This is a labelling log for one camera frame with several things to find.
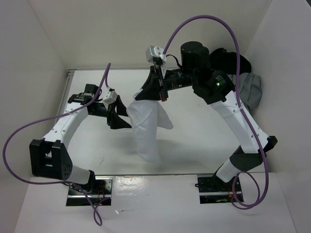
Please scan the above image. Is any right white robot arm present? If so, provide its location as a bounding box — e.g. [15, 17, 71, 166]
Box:
[127, 41, 277, 191]

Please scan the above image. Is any grey garment in bin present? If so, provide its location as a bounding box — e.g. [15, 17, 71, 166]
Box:
[239, 73, 262, 111]

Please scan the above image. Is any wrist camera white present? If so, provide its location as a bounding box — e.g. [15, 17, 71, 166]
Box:
[102, 89, 118, 110]
[145, 46, 167, 77]

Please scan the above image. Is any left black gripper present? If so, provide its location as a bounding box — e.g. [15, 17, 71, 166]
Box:
[89, 95, 134, 130]

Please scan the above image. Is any purple cable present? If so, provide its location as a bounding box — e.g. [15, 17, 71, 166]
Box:
[163, 15, 269, 209]
[1, 62, 112, 226]

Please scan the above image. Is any black garment in bin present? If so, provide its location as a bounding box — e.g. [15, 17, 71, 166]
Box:
[210, 48, 252, 75]

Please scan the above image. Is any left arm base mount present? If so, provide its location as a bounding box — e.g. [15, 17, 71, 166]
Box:
[66, 176, 113, 207]

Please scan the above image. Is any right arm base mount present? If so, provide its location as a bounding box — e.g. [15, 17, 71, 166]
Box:
[194, 175, 234, 204]

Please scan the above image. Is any white skirt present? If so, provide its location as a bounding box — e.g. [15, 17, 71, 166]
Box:
[126, 100, 173, 163]

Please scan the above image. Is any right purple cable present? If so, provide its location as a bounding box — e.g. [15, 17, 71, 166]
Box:
[163, 15, 269, 209]

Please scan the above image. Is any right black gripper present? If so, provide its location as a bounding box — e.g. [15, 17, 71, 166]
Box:
[134, 64, 196, 101]

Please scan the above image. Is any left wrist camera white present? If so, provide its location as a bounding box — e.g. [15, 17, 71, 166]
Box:
[102, 89, 118, 110]

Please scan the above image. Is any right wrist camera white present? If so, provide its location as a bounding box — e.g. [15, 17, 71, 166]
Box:
[145, 46, 167, 77]

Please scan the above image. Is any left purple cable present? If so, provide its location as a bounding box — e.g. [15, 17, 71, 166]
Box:
[1, 62, 112, 226]

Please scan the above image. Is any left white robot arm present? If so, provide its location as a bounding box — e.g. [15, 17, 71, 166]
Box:
[29, 84, 131, 194]

